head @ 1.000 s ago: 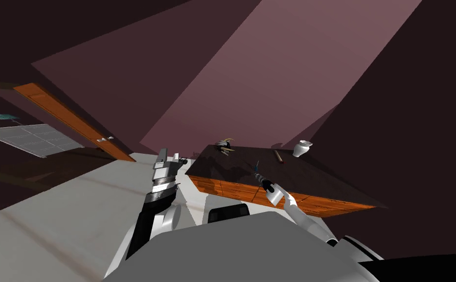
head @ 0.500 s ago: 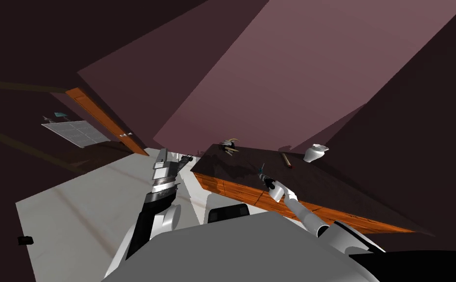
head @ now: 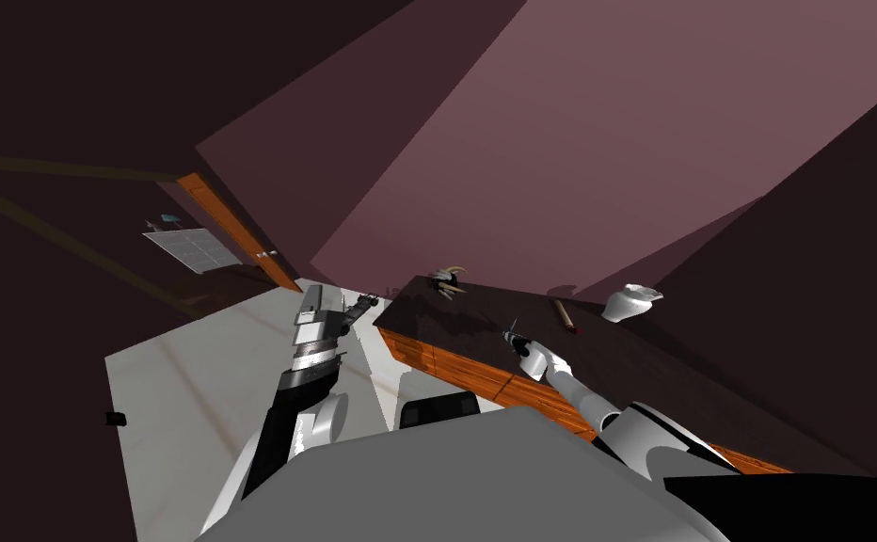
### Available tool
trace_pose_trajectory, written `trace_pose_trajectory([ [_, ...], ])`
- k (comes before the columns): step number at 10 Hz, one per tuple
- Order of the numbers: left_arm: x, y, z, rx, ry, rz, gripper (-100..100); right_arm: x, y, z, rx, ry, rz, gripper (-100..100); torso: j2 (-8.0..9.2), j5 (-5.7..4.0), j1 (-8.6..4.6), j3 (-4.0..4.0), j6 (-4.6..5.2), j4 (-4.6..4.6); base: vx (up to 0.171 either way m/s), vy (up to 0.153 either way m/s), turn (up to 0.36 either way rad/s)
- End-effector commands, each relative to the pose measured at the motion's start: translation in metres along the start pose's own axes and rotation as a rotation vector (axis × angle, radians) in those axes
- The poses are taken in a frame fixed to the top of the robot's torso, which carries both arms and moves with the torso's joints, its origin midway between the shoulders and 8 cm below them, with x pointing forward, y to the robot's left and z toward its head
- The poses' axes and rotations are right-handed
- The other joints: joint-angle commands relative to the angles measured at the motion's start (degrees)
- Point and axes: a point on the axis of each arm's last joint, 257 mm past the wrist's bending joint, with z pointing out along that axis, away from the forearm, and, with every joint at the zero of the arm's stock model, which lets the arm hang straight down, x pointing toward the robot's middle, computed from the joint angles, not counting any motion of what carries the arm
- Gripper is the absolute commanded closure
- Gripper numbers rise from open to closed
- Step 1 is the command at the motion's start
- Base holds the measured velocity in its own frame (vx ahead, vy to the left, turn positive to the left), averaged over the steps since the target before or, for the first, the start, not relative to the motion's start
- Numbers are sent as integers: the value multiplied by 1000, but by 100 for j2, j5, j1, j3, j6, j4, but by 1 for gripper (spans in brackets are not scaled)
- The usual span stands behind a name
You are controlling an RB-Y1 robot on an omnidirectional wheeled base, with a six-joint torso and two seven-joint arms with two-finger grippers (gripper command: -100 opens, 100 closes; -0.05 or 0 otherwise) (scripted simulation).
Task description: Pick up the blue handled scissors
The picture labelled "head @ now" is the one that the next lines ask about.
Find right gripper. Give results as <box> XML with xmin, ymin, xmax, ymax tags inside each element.
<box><xmin>502</xmin><ymin>319</ymin><xmax>534</xmax><ymax>359</ymax></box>

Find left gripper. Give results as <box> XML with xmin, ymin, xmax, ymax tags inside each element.
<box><xmin>292</xmin><ymin>284</ymin><xmax>381</xmax><ymax>349</ymax></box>

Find brown pencil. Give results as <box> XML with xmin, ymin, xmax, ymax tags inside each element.
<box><xmin>553</xmin><ymin>297</ymin><xmax>580</xmax><ymax>336</ymax></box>

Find dark holder with tan sticks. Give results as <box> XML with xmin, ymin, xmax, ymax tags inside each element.
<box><xmin>426</xmin><ymin>266</ymin><xmax>470</xmax><ymax>302</ymax></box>

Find white vase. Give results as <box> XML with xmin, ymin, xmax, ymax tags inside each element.
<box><xmin>601</xmin><ymin>283</ymin><xmax>665</xmax><ymax>325</ymax></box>

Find dark top wooden desk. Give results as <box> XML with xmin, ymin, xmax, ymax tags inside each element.
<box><xmin>373</xmin><ymin>274</ymin><xmax>873</xmax><ymax>477</ymax></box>

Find orange wooden door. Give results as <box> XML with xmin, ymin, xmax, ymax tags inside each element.
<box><xmin>177</xmin><ymin>172</ymin><xmax>305</xmax><ymax>295</ymax></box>

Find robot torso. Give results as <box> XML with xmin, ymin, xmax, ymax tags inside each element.
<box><xmin>196</xmin><ymin>391</ymin><xmax>733</xmax><ymax>542</ymax></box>

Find white gridded window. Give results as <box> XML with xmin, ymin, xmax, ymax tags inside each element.
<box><xmin>142</xmin><ymin>225</ymin><xmax>245</xmax><ymax>276</ymax></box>

